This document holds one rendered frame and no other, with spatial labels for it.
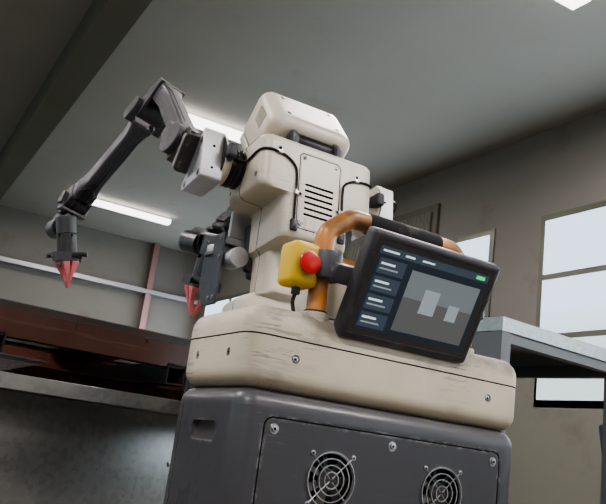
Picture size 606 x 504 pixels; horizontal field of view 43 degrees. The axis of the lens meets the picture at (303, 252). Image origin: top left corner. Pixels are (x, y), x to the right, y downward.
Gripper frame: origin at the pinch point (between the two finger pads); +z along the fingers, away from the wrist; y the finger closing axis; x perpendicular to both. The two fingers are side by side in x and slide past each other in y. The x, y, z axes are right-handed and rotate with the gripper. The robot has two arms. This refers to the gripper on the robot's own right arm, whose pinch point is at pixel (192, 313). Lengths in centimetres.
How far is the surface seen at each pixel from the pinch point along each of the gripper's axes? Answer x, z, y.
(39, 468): -29.4, 39.5, 7.9
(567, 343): 111, -20, 28
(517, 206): 365, -126, -222
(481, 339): 81, -14, 21
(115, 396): -22.7, 19.4, 19.8
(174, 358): -0.3, 12.0, -1.9
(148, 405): -15.0, 20.1, 20.2
